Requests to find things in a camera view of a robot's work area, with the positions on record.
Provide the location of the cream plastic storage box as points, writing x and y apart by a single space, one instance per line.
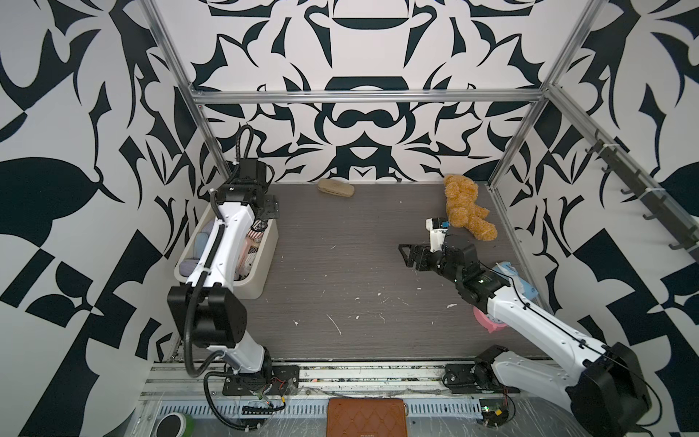
238 220

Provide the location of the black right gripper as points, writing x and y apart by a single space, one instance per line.
424 251

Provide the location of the green tape roll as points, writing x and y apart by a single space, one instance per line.
175 425

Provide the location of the pink case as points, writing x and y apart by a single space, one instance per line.
244 264

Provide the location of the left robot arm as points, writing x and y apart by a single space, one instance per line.
212 322

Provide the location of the light blue case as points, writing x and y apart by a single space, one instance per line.
199 245

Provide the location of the blue tissue pack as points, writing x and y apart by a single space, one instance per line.
522 286

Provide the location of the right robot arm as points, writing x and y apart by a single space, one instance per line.
602 386

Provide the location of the grey wall hook rail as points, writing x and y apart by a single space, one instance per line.
661 206

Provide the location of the newspaper print case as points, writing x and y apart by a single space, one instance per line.
257 231

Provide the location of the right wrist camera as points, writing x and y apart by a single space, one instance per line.
438 229

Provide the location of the pink alarm clock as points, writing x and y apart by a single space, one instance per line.
489 323

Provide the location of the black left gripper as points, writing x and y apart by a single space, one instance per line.
272 208

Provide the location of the purple case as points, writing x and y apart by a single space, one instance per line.
187 267

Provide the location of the tan teddy bear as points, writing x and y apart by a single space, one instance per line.
461 194

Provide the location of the brown quilted wallet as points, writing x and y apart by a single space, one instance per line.
366 418

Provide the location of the tan fabric case at back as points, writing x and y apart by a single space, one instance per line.
336 188

